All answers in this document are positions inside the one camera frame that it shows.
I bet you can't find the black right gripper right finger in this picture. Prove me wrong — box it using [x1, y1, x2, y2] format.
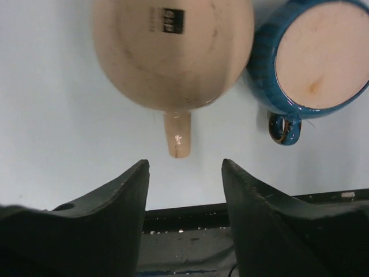
[221, 159, 368, 276]

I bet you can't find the blue glazed mug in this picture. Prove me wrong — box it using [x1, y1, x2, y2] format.
[243, 1, 368, 145]

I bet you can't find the beige pink mug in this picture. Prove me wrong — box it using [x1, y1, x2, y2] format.
[92, 0, 254, 158]

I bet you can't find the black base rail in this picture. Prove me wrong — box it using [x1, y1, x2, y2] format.
[136, 189, 368, 276]

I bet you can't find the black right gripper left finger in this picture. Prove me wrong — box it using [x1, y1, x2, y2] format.
[1, 160, 149, 276]

